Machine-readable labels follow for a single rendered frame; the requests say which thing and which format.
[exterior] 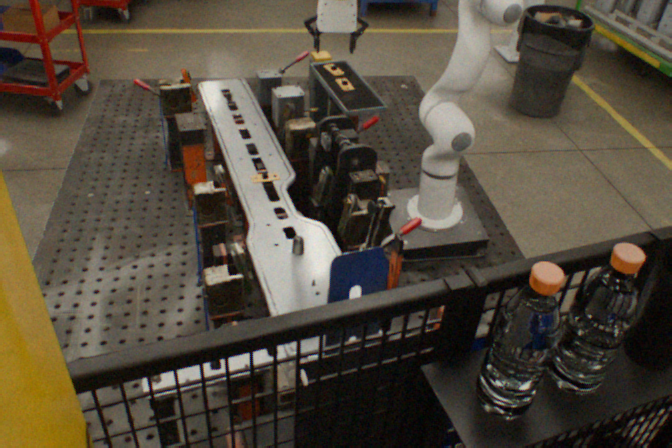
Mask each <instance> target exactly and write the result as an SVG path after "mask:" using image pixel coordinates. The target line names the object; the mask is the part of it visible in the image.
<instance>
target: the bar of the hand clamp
mask: <svg viewBox="0 0 672 448"><path fill-rule="evenodd" d="M395 208H396V205H393V204H392V203H390V201H389V200H388V198H378V201H377V204H376V205H375V203H374V202H373V201H372V202H369V203H368V205H367V210H368V212H369V213H370V214H373V218H372V221H371V226H370V229H369V232H368V236H367V239H366V243H365V246H364V249H365V248H370V247H375V246H380V245H381V242H382V239H383V235H384V232H385V229H386V226H388V223H389V218H390V215H391V212H392V210H393V209H395Z"/></svg>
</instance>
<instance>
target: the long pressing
mask: <svg viewBox="0 0 672 448"><path fill-rule="evenodd" d="M197 88H198V91H199V94H200V96H201V100H202V103H203V105H204V108H205V111H206V113H208V116H209V119H210V121H211V124H212V127H213V129H214V133H215V136H216V138H217V141H218V144H219V146H220V149H221V152H222V154H223V157H224V160H225V163H226V166H227V169H228V171H229V174H230V177H231V179H232V182H233V185H234V187H235V190H236V194H237V196H238V199H239V202H240V204H242V207H243V210H244V212H245V215H246V218H247V220H248V224H249V231H248V235H247V238H246V246H247V248H248V252H249V255H250V258H251V261H252V264H253V266H254V269H255V272H256V275H257V278H258V282H259V284H260V287H261V290H262V293H263V296H264V298H265V301H266V304H267V307H268V310H269V312H270V314H271V316H272V317H273V316H277V315H282V314H286V313H290V312H295V310H300V309H305V308H309V307H314V306H318V305H322V304H326V295H327V288H328V281H330V266H331V262H332V260H333V259H334V258H335V257H336V256H338V255H340V254H342V252H341V250H340V248H339V246H338V244H337V242H336V240H335V239H334V237H333V235H332V233H331V231H330V229H328V228H327V227H326V226H325V225H323V224H321V223H318V221H315V220H312V219H309V218H306V217H303V216H301V215H299V214H298V213H297V211H296V209H295V207H294V205H293V203H292V201H291V199H290V197H289V195H288V192H287V189H288V188H289V187H290V186H291V185H292V184H293V182H294V181H295V173H294V171H293V169H292V167H291V165H290V162H289V160H288V159H287V157H286V155H285V153H284V151H283V149H282V147H281V145H280V143H279V142H278V140H277V138H276V136H275V134H274V131H273V129H272V127H271V125H269V124H268V122H267V120H266V118H265V116H264V114H263V112H262V110H261V109H260V107H259V105H258V103H257V100H256V98H255V96H254V94H253V92H252V91H251V89H250V87H249V85H248V83H247V81H246V80H245V79H244V78H236V79H225V80H214V81H204V82H201V83H199V84H198V85H197ZM222 90H229V91H230V93H231V94H232V100H227V99H226V98H227V97H226V98H225V97H224V96H223V93H222ZM242 97H243V98H242ZM231 102H233V103H235V105H236V107H237V109H238V110H236V111H230V110H229V108H228V106H227V103H231ZM234 115H241V116H242V118H243V120H244V122H245V123H244V124H235V121H234V119H233V117H232V116H234ZM254 124H256V125H254ZM240 129H248V131H249V134H250V136H251V139H246V140H244V139H243V138H242V136H241V134H239V133H240V131H238V130H240ZM249 144H254V145H255V147H256V149H257V151H258V153H259V154H257V155H250V154H249V152H248V150H247V147H246V145H249ZM258 157H259V158H261V160H262V162H263V165H264V167H265V169H266V172H267V173H275V172H277V173H278V174H279V176H280V180H274V181H269V182H273V184H274V187H275V189H276V191H277V194H278V196H279V198H280V201H277V202H270V201H269V199H268V197H267V195H266V191H265V189H264V187H263V185H262V183H263V182H259V183H253V182H252V180H251V176H253V175H258V173H257V171H256V169H255V167H254V164H253V161H252V158H258ZM241 158H242V159H241ZM277 208H284V209H285V211H286V213H287V216H288V218H286V219H278V217H277V215H276V213H275V211H274V210H275V209H277ZM266 225H270V226H266ZM285 228H293V229H294V232H295V234H296V235H301V236H303V237H304V239H305V253H304V254H303V255H299V256H297V255H294V254H293V253H292V240H293V239H287V238H286V236H285V234H284V232H283V229H285ZM275 244H279V245H278V246H276V245H275ZM313 279H315V284H316V286H315V287H313V286H311V285H312V281H313ZM316 291H319V293H320V294H319V295H316V294H315V293H316ZM318 340H319V336H317V337H313V338H308V339H304V340H301V353H305V352H309V351H313V350H317V349H318Z"/></svg>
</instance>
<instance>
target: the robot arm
mask: <svg viewBox="0 0 672 448"><path fill-rule="evenodd" d="M523 12H524V0H459V4H458V36H457V41H456V44H455V47H454V50H453V53H452V56H451V59H450V61H449V65H448V67H447V69H446V71H445V72H444V74H443V75H442V77H441V78H440V79H439V81H438V82H437V83H436V84H435V85H434V86H433V87H432V88H431V90H430V91H429V92H428V93H427V94H426V96H425V97H424V99H423V102H422V104H420V106H421V107H419V118H421V121H422V123H423V124H424V126H425V127H426V129H427V130H428V131H429V134H430V135H431V136H432V138H433V140H434V145H432V146H430V147H428V148H427V149H426V151H425V152H424V155H423V160H422V170H421V181H420V191H419V195H417V196H415V197H414V198H412V199H411V200H410V201H409V203H408V206H407V212H408V215H409V216H410V218H411V219H413V218H414V217H416V216H417V217H421V218H422V219H423V221H422V225H421V226H423V227H426V228H430V229H445V228H449V227H453V226H455V225H456V224H458V222H459V221H460V219H461V217H462V212H463V211H462V207H461V205H460V204H459V203H458V199H457V198H455V191H456V184H457V177H458V170H459V163H460V158H461V157H462V156H463V155H464V154H465V153H466V152H467V151H469V150H470V149H471V148H472V146H473V144H474V140H475V132H474V127H473V124H472V122H471V121H470V119H469V118H468V117H467V116H466V114H465V113H464V112H463V111H462V110H461V109H460V108H459V106H458V103H459V100H460V98H461V95H462V94H463V92H464V91H466V90H469V89H470V88H472V87H473V86H474V85H475V84H476V82H477V81H478V79H479V78H480V76H481V74H482V72H483V69H484V67H485V65H486V62H487V60H488V56H489V53H490V47H491V39H490V22H491V23H492V24H494V25H496V26H500V27H508V26H511V25H513V24H515V23H516V22H518V21H519V19H520V18H521V17H522V15H523ZM315 21H317V25H318V26H317V27H316V28H315V29H314V28H313V27H312V26H311V23H313V22H315ZM356 22H358V23H359V24H362V26H360V27H359V28H358V29H357V30H356V31H355V27H356ZM304 24H305V26H306V28H307V29H308V31H309V32H310V33H311V34H312V36H313V37H314V49H316V53H319V44H320V39H319V36H320V34H321V33H322V32H349V33H350V34H351V36H350V43H349V51H350V54H353V50H355V45H356V40H357V39H358V38H359V37H360V36H362V35H363V33H364V31H365V30H366V29H367V28H368V26H369V23H368V22H367V21H366V20H364V19H363V18H360V17H359V16H357V15H356V0H319V1H318V8H317V14H315V15H313V16H311V17H310V18H308V19H306V20H304Z"/></svg>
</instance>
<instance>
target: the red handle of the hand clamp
mask: <svg viewBox="0 0 672 448"><path fill-rule="evenodd" d="M422 221H423V219H422V218H421V217H417V216H416V217H414V218H413V219H411V220H410V221H408V223H407V224H405V225H404V226H403V227H401V228H400V229H399V230H398V231H396V232H398V233H399V234H400V236H401V237H403V236H404V235H407V234H408V233H410V232H411V231H412V230H414V229H415V228H417V227H419V226H421V225H422ZM396 232H395V233H396ZM395 233H394V234H392V235H391V236H389V237H388V238H385V239H384V240H382V242H381V245H380V246H382V247H383V248H386V247H388V246H390V245H391V244H392V243H394V237H395Z"/></svg>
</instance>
